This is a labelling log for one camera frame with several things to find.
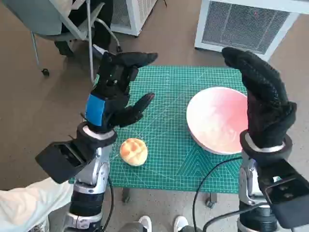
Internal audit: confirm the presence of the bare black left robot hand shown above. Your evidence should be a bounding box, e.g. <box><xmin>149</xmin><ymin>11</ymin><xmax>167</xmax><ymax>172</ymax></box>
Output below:
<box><xmin>83</xmin><ymin>51</ymin><xmax>159</xmax><ymax>134</ymax></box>

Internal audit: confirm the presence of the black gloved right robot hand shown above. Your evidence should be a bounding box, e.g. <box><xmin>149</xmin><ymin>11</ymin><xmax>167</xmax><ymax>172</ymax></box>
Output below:
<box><xmin>221</xmin><ymin>47</ymin><xmax>297</xmax><ymax>150</ymax></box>

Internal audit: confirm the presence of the pink bowl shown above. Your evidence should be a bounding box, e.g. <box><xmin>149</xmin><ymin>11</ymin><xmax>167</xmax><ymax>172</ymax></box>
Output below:
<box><xmin>186</xmin><ymin>87</ymin><xmax>249</xmax><ymax>156</ymax></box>

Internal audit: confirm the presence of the round toy bread bun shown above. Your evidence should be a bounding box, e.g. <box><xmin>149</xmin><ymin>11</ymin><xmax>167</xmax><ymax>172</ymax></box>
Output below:
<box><xmin>120</xmin><ymin>138</ymin><xmax>148</xmax><ymax>167</ymax></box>

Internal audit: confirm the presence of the green cutting mat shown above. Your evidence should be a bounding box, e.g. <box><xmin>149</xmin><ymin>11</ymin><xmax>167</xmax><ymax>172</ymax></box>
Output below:
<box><xmin>69</xmin><ymin>64</ymin><xmax>283</xmax><ymax>194</ymax></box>

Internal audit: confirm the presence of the small white vented cabinet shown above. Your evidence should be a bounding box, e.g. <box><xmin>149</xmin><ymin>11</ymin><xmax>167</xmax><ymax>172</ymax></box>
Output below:
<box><xmin>110</xmin><ymin>0</ymin><xmax>159</xmax><ymax>37</ymax></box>

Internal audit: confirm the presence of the large white vented cabinet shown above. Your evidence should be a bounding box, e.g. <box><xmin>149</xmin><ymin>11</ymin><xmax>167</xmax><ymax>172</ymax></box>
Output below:
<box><xmin>194</xmin><ymin>0</ymin><xmax>302</xmax><ymax>61</ymax></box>

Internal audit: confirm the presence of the grey office chair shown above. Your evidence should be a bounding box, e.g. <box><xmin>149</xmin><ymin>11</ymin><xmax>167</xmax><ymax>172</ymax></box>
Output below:
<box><xmin>2</xmin><ymin>0</ymin><xmax>122</xmax><ymax>83</ymax></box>

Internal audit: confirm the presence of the black table leg caster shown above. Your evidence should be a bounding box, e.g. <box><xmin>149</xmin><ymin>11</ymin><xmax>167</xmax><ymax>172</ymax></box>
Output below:
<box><xmin>205</xmin><ymin>192</ymin><xmax>218</xmax><ymax>208</ymax></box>
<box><xmin>122</xmin><ymin>187</ymin><xmax>131</xmax><ymax>203</ymax></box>

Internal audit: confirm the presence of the white shoe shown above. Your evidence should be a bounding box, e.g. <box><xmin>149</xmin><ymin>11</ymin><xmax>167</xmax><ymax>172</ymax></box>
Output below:
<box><xmin>173</xmin><ymin>215</ymin><xmax>189</xmax><ymax>232</ymax></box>
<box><xmin>139</xmin><ymin>215</ymin><xmax>153</xmax><ymax>232</ymax></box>

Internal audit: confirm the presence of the person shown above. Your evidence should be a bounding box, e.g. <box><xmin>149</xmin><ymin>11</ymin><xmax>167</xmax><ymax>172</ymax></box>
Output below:
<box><xmin>0</xmin><ymin>178</ymin><xmax>73</xmax><ymax>232</ymax></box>

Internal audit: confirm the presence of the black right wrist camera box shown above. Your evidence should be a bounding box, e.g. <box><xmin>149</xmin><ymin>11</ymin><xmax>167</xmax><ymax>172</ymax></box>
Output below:
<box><xmin>257</xmin><ymin>158</ymin><xmax>309</xmax><ymax>230</ymax></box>

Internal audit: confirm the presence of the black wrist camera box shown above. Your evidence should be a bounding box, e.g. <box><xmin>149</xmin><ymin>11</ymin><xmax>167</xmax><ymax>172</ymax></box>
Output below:
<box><xmin>257</xmin><ymin>158</ymin><xmax>309</xmax><ymax>230</ymax></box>
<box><xmin>35</xmin><ymin>141</ymin><xmax>97</xmax><ymax>184</ymax></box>

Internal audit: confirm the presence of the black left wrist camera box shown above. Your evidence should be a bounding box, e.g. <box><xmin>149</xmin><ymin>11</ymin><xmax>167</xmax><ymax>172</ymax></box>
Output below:
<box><xmin>35</xmin><ymin>141</ymin><xmax>97</xmax><ymax>184</ymax></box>

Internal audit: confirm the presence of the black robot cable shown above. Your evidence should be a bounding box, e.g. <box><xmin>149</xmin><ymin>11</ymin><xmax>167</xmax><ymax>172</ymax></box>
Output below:
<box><xmin>202</xmin><ymin>209</ymin><xmax>241</xmax><ymax>232</ymax></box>
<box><xmin>194</xmin><ymin>156</ymin><xmax>242</xmax><ymax>232</ymax></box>
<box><xmin>105</xmin><ymin>177</ymin><xmax>114</xmax><ymax>232</ymax></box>

